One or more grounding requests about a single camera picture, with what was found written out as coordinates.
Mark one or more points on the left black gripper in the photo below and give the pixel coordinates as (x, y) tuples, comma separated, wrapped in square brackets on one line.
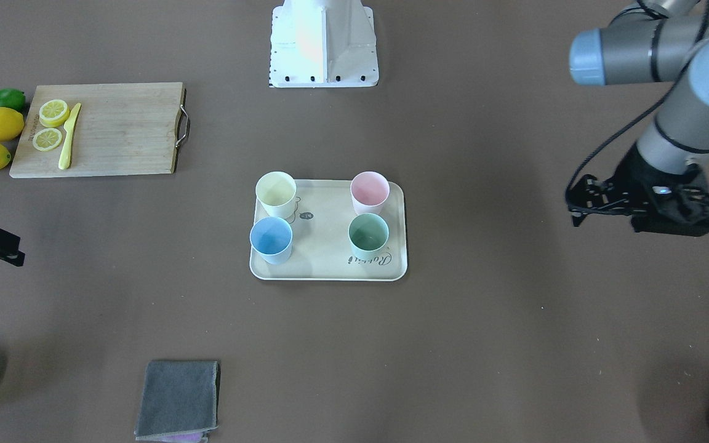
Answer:
[(636, 172)]

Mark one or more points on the blue plastic cup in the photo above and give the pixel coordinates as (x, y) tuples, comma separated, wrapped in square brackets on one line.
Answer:
[(272, 239)]

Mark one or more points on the wooden cutting board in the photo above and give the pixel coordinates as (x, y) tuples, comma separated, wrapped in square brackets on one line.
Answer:
[(123, 129)]

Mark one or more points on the cream yellow plastic cup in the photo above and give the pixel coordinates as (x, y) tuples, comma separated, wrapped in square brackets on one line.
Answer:
[(276, 192)]

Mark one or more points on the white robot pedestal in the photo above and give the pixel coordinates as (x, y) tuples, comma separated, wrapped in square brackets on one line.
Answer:
[(323, 44)]

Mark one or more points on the upper whole lemon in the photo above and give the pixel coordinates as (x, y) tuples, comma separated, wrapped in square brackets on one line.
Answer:
[(12, 123)]

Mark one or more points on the grey folded cloth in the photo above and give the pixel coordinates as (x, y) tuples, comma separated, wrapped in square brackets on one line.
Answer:
[(179, 401)]

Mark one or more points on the pink plastic cup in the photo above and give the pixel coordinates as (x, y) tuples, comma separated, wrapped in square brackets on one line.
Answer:
[(369, 192)]

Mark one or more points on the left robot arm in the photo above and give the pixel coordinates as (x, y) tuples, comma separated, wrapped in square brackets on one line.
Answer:
[(648, 42)]

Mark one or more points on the lower lemon half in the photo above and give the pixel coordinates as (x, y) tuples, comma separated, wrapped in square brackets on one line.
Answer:
[(47, 139)]

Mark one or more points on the green lime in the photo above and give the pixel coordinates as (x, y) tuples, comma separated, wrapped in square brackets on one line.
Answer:
[(12, 98)]

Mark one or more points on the lemon half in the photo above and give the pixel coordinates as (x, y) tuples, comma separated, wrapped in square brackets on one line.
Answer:
[(47, 139), (54, 113)]

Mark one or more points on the upper lemon half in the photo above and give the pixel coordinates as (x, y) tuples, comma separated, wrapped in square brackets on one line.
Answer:
[(54, 113)]

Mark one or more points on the cream rabbit tray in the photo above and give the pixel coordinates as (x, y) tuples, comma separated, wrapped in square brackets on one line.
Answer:
[(321, 250)]

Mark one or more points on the green plastic cup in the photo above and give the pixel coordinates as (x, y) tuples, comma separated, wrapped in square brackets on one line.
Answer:
[(368, 234)]

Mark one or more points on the yellow plastic knife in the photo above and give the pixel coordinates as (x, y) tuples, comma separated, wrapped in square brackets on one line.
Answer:
[(69, 127)]

